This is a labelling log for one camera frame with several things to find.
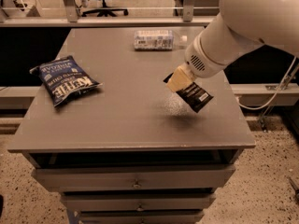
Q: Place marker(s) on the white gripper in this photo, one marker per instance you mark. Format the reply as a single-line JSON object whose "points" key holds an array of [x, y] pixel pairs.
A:
{"points": [[200, 62]]}

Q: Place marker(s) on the dark rxbar chocolate bar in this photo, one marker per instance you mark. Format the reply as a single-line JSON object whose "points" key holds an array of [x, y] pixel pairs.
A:
{"points": [[195, 96]]}

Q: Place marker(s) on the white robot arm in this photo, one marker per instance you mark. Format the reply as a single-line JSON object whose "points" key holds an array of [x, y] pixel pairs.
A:
{"points": [[241, 27]]}

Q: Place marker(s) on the clear plastic water bottle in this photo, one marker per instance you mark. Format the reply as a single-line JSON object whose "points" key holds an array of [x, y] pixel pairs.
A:
{"points": [[158, 40]]}

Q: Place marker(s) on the grey drawer cabinet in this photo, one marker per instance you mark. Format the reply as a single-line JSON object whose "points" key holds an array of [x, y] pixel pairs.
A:
{"points": [[132, 119]]}

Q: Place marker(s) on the top grey drawer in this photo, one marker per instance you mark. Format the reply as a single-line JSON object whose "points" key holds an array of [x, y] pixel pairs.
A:
{"points": [[134, 178]]}

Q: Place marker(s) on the grey drawer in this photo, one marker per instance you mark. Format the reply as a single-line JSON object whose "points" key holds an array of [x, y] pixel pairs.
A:
{"points": [[134, 178], [138, 202], [146, 217]]}

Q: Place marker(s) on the blue Kettle chips bag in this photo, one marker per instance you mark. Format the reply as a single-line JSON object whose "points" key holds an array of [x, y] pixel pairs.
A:
{"points": [[64, 78]]}

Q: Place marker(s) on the middle grey drawer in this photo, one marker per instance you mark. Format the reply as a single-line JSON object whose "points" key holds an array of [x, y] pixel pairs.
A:
{"points": [[138, 202]]}

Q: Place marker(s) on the bottom grey drawer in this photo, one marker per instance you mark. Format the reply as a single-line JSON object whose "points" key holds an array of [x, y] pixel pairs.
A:
{"points": [[146, 217]]}

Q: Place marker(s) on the metal railing frame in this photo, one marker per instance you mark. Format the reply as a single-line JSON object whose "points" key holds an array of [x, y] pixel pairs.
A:
{"points": [[67, 13]]}

